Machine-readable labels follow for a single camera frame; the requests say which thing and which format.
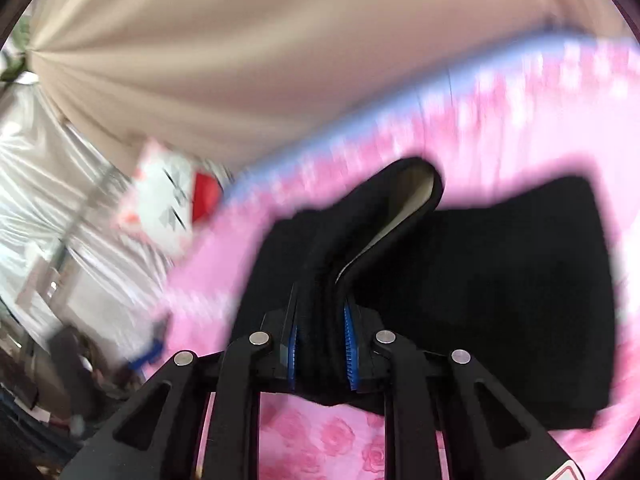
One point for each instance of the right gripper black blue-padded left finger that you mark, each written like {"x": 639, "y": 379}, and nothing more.
{"x": 198, "y": 415}

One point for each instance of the silver satin curtain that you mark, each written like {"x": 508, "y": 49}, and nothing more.
{"x": 62, "y": 259}

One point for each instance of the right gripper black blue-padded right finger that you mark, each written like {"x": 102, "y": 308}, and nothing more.
{"x": 445, "y": 416}

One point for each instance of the black pants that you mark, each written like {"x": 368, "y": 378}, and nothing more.
{"x": 524, "y": 285}

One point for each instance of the beige curtain sheet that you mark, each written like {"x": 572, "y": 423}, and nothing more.
{"x": 234, "y": 80}

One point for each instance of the white cat face pillow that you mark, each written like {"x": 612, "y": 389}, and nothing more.
{"x": 170, "y": 198}

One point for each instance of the pink rose bedsheet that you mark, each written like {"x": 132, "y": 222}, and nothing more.
{"x": 505, "y": 119}

